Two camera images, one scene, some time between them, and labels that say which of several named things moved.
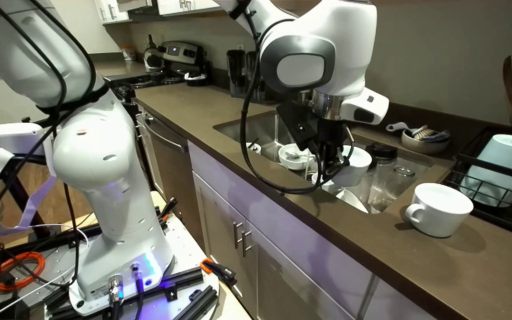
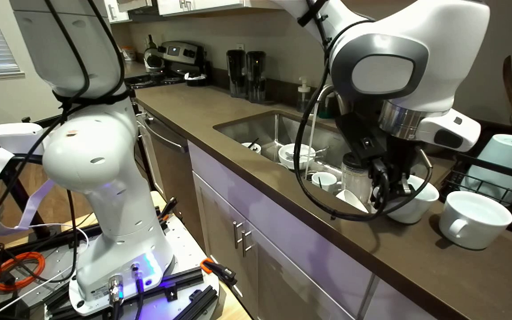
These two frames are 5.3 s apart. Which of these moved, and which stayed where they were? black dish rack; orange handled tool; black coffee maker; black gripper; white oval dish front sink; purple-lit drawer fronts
Moved: black gripper
Stayed: black dish rack; orange handled tool; white oval dish front sink; purple-lit drawer fronts; black coffee maker
